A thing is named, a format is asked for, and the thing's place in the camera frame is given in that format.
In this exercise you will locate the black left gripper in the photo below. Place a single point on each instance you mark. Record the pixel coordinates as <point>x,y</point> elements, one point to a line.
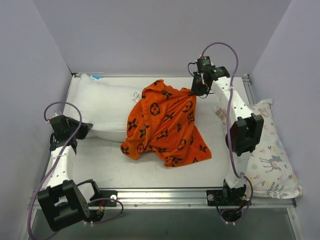
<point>80,128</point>

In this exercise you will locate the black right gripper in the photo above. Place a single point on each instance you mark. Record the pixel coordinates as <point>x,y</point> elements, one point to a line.
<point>198,85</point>

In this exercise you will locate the orange patterned plush pillowcase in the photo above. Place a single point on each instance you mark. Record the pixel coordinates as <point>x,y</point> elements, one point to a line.
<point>163,122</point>

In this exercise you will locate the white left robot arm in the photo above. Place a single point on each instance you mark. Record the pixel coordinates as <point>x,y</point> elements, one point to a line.
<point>62,201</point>

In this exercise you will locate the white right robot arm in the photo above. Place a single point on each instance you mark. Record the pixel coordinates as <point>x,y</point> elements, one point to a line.
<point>243,127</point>

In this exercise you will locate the white floral deer pillow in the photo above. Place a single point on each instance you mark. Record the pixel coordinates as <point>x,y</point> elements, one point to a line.
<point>269,169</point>

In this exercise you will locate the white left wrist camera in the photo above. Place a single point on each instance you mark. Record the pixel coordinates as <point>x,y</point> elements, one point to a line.
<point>56,114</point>

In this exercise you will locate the aluminium right frame rail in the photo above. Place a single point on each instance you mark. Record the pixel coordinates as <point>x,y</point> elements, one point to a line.
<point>248,88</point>

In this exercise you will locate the aluminium frame rail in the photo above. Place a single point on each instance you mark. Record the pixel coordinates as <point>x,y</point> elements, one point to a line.
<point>134,75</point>
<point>248,88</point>
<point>186,198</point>

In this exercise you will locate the aluminium back frame rail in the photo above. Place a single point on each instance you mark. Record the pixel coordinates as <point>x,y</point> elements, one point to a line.
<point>134,75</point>

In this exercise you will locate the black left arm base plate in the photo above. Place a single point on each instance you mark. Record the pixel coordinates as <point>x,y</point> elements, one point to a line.
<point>109,197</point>

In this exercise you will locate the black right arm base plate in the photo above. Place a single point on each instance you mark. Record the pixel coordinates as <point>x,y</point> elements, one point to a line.
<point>222,198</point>

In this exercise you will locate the aluminium front frame rail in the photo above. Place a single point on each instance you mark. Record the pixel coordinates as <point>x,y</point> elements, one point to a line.
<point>186,198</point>

